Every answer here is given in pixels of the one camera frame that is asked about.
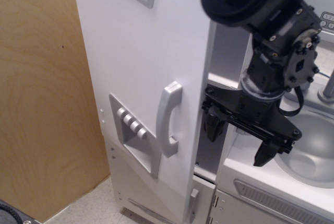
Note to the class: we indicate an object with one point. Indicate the white toy fridge door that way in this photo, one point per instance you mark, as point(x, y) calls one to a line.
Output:
point(134, 52)

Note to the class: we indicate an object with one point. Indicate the silver fridge door handle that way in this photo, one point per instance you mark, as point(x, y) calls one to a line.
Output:
point(171, 97)

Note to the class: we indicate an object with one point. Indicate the white lower freezer door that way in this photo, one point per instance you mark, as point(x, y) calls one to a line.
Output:
point(136, 190)

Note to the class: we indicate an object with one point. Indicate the grey toy faucet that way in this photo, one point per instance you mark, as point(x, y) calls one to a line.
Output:
point(317, 95)

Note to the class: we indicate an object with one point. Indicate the silver door hinge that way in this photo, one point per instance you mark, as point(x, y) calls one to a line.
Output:
point(215, 201)

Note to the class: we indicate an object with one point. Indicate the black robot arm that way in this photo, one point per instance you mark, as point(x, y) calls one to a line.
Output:
point(285, 36)

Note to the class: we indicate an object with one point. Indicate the silver lower door handle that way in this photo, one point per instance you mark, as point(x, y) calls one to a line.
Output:
point(192, 201)

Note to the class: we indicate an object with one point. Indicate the wooden plywood board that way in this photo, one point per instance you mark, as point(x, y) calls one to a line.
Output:
point(52, 149)

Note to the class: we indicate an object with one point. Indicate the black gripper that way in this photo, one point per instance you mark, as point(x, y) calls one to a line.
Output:
point(261, 119)

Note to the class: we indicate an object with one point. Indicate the silver ice dispenser panel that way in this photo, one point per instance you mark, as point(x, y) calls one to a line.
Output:
point(136, 138)

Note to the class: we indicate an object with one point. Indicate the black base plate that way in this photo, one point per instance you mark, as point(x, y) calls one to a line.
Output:
point(12, 215)

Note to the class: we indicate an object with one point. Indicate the grey toy telephone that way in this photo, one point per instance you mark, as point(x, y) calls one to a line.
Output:
point(242, 132)

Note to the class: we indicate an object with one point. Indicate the silver toy sink basin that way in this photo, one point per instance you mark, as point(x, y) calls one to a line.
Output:
point(311, 159)

